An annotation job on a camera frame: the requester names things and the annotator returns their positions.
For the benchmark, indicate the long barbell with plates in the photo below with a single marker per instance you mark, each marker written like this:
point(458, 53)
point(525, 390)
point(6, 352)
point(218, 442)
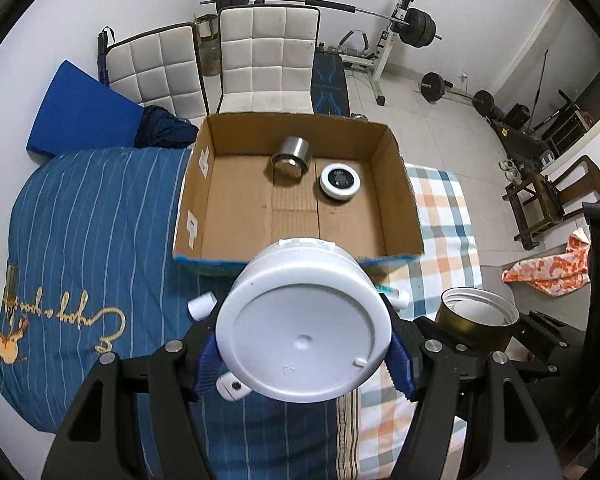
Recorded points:
point(420, 25)

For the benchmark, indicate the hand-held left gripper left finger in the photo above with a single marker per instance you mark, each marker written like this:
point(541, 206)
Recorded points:
point(211, 360)

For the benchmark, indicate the white tube green print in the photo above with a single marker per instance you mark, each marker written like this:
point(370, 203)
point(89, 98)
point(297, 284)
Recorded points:
point(394, 297)

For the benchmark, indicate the white plastic jar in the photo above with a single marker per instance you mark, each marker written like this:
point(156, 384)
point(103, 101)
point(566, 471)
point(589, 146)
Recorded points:
point(305, 325)

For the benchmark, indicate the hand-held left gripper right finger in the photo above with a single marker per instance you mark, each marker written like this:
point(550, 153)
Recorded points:
point(399, 360)

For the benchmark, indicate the dark storage shelf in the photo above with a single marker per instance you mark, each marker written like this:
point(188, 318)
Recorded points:
point(572, 127)

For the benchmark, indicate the cardboard box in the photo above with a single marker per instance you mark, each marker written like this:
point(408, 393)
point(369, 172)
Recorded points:
point(290, 220)

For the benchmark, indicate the white barbell rack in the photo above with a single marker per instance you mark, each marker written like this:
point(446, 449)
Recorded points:
point(387, 60)

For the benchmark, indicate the dark blue cloth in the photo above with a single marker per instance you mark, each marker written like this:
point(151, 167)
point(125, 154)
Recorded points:
point(162, 127)

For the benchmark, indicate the white round tin black face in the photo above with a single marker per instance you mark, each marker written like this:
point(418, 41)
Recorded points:
point(340, 181)

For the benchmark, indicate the blue foam mat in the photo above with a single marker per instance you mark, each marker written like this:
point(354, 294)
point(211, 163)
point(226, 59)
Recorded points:
point(85, 110)

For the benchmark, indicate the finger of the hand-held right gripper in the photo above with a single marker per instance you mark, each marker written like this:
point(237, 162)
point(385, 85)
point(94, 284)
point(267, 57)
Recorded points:
point(535, 367)
point(555, 327)

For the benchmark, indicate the plaid checked blanket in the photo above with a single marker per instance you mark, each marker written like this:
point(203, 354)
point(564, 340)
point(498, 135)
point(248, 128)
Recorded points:
point(440, 220)

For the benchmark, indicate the white shoes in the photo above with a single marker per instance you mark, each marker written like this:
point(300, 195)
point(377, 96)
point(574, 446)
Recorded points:
point(511, 169)

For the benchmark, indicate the gold jar white rim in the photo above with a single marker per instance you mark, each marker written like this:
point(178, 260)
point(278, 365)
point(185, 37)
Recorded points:
point(467, 327)

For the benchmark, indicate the short barbell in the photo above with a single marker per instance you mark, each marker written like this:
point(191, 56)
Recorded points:
point(432, 85)

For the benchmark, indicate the small white cylinder bottle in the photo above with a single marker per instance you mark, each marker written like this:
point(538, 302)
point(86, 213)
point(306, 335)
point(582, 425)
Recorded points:
point(201, 306)

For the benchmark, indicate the blue black weight bench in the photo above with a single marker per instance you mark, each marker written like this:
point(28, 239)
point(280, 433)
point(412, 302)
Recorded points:
point(329, 85)

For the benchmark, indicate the black blue pump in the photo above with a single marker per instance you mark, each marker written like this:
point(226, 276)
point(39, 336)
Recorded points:
point(102, 55)

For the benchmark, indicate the stainless steel cup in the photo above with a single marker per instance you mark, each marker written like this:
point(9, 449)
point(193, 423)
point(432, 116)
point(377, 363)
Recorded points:
point(291, 157)

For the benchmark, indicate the white quilted chair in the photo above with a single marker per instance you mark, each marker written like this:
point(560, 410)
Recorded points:
point(267, 57)
point(155, 67)

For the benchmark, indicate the wooden chair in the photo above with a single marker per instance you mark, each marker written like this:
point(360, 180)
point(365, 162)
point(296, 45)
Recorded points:
point(575, 185)

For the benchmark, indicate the small white plastic device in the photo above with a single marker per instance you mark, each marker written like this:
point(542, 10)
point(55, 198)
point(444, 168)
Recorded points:
point(232, 387)

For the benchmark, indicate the blue striped blanket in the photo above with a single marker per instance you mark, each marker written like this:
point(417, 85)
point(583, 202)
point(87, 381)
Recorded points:
point(95, 260)

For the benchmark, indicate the black exercise bench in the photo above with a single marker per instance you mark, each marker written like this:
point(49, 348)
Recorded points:
point(522, 142)

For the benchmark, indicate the orange floral cloth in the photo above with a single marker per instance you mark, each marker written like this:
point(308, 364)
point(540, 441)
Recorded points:
point(550, 265)

